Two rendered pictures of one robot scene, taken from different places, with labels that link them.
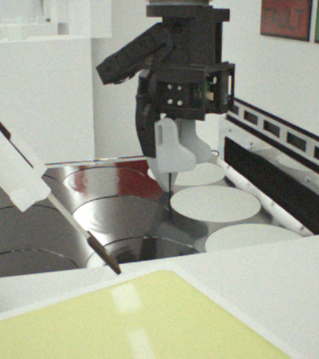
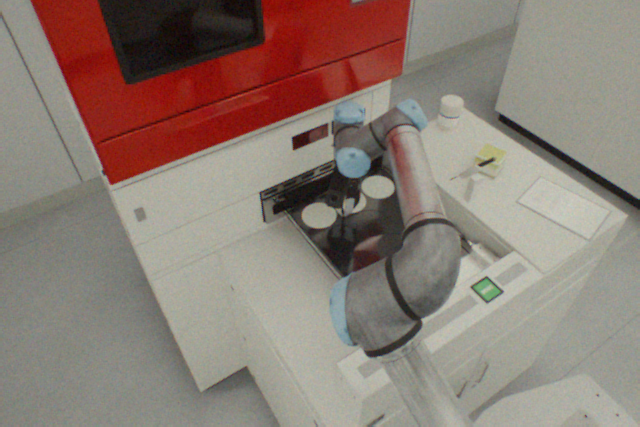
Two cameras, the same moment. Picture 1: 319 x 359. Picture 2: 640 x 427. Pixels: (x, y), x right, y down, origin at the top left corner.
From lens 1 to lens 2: 1.47 m
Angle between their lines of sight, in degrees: 87
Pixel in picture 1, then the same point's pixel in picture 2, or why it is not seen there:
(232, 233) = (372, 193)
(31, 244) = not seen: hidden behind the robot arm
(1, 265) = not seen: hidden behind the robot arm
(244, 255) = not seen: hidden behind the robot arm
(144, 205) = (360, 218)
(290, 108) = (318, 161)
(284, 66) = (312, 151)
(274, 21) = (304, 140)
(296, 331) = (446, 161)
